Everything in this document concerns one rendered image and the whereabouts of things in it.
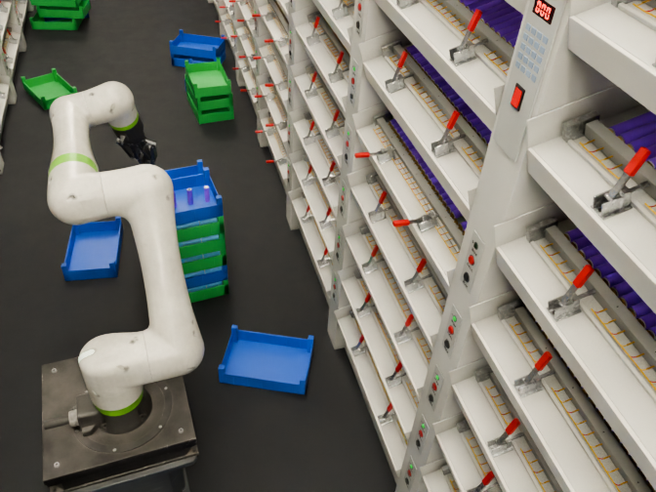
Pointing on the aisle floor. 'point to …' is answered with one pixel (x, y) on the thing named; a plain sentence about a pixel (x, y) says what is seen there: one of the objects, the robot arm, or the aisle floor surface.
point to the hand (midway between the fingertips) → (147, 163)
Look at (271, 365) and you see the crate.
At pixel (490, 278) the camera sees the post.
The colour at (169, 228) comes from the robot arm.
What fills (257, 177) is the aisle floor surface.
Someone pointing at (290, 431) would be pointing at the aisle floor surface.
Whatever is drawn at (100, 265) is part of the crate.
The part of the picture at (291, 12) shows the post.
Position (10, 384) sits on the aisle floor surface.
